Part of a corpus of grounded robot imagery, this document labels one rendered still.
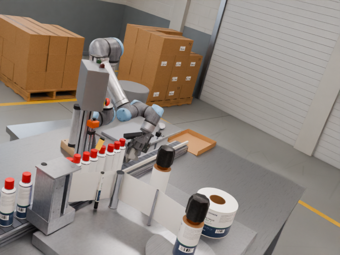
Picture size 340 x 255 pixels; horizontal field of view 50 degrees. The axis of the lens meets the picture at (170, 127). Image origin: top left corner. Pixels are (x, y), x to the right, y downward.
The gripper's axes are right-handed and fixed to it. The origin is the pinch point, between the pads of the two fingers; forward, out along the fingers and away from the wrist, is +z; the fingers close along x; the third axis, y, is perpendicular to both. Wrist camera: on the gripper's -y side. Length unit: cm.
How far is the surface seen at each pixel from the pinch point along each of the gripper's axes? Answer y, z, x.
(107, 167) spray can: 2.7, 6.9, -19.1
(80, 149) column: -12.1, 5.1, -25.7
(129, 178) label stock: 23.5, 5.0, -31.6
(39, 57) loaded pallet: -281, -54, 163
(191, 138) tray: -4, -36, 82
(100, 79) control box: 0, -27, -54
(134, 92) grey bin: -134, -66, 179
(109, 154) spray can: 2.5, 0.3, -22.6
